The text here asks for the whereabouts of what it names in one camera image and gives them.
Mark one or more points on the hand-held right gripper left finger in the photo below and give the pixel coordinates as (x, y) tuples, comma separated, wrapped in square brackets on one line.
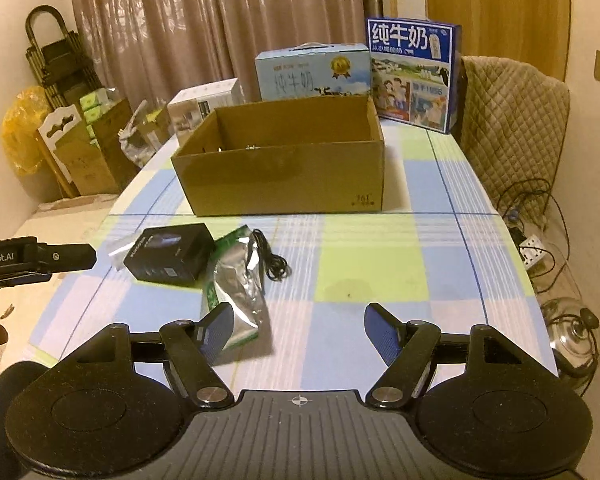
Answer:
[(220, 329)]

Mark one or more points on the large brown carton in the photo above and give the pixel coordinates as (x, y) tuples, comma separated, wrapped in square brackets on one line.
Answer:
[(95, 160)]

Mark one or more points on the crumpled plastic bag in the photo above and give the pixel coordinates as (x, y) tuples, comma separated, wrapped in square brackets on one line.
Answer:
[(132, 142)]

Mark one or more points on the silver green foil pouch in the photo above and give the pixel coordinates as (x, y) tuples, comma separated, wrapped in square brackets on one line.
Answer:
[(235, 285)]

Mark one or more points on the clear plastic case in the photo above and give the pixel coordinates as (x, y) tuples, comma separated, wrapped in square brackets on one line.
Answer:
[(116, 252)]

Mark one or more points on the stack of green tissue packs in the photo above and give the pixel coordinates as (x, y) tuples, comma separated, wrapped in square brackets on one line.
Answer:
[(97, 102)]

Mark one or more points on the white product box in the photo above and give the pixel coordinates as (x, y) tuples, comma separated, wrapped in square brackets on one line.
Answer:
[(195, 110)]

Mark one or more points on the light blue milk carton box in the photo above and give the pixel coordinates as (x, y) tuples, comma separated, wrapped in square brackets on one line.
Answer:
[(300, 75)]

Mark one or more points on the white power strip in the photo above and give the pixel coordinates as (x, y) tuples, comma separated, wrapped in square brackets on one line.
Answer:
[(532, 251)]

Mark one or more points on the brown curtain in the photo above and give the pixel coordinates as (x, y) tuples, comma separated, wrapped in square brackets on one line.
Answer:
[(180, 20)]

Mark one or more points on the chair with quilted cover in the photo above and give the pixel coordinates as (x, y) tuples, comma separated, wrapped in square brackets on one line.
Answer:
[(510, 125)]

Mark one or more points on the black product box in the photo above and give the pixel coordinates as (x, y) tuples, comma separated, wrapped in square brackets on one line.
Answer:
[(165, 260)]

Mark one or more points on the black folding rack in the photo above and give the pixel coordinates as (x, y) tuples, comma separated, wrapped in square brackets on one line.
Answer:
[(55, 65)]

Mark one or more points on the checked tablecloth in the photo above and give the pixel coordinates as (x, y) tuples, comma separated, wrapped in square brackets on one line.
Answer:
[(380, 260)]

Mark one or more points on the small brown cardboard box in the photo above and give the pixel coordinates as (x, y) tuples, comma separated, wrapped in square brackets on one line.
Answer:
[(155, 130)]

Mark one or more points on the wooden door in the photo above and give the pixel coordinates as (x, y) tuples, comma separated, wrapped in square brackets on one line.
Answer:
[(495, 10)]

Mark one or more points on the yellow plastic bag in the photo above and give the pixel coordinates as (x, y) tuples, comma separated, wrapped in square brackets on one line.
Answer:
[(22, 130)]

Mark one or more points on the dark blue milk carton box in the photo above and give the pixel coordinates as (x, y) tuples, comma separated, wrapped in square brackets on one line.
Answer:
[(410, 75)]

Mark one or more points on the clear glass pot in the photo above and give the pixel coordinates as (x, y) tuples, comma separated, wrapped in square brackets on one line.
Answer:
[(570, 335)]

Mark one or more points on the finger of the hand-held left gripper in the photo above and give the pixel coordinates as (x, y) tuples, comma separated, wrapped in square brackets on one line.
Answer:
[(67, 256)]

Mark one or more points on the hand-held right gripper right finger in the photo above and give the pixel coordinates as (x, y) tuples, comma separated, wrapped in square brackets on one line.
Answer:
[(385, 331)]

